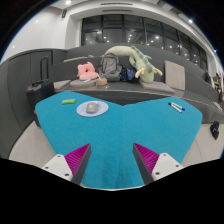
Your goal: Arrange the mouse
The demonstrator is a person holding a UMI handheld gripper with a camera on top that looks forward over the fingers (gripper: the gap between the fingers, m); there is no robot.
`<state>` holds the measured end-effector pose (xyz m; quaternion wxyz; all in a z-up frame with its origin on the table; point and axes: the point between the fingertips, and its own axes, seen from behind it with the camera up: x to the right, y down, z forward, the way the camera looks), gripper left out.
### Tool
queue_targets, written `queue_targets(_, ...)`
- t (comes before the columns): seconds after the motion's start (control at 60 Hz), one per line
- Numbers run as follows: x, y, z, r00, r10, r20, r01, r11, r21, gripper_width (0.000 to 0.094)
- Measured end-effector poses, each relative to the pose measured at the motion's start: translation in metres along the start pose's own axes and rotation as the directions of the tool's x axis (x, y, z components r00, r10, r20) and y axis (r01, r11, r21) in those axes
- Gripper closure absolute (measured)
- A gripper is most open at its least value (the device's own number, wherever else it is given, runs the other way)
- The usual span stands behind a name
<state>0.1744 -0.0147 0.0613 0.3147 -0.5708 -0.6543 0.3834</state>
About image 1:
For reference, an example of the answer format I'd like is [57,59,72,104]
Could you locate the grey backpack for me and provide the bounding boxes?
[99,52,123,83]

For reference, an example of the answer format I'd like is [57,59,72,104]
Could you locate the pink plush cushion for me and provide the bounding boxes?
[76,61,100,81]

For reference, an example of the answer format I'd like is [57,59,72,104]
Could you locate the white marker with black cap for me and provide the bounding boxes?
[168,101,184,114]

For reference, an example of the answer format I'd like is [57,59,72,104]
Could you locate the person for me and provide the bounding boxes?
[214,72,224,95]
[204,69,213,84]

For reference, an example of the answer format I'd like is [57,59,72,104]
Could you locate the dark glass window wall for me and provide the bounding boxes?
[80,13,209,71]

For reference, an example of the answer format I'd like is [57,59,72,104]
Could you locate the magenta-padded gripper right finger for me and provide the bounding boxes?
[132,142,184,185]

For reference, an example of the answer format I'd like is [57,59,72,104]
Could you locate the beige upright cushion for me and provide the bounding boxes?
[164,60,186,92]

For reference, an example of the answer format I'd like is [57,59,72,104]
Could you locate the grey and white computer mouse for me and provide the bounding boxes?
[85,101,100,114]

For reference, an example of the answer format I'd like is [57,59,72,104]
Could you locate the round light blue mouse pad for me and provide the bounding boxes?
[76,100,110,118]

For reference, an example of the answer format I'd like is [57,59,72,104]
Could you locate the ceiling spot lights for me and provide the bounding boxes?
[34,0,218,54]

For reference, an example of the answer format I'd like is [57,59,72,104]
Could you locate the dark blue patterned bag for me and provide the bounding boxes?
[119,67,138,83]

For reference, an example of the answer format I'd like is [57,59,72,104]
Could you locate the green eraser block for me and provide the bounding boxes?
[61,98,77,106]

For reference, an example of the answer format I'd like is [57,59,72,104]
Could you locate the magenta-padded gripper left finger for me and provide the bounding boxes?
[41,143,92,186]

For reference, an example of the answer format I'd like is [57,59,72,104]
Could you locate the black bag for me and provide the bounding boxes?
[209,120,221,140]

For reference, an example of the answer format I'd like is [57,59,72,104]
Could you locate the green dragon plush toy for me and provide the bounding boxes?
[103,45,164,84]

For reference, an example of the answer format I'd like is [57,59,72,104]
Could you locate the grey seat cushion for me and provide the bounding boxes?
[139,79,176,95]
[53,79,72,91]
[69,78,98,88]

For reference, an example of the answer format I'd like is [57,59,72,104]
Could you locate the tan woven basket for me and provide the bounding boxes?
[95,77,109,88]

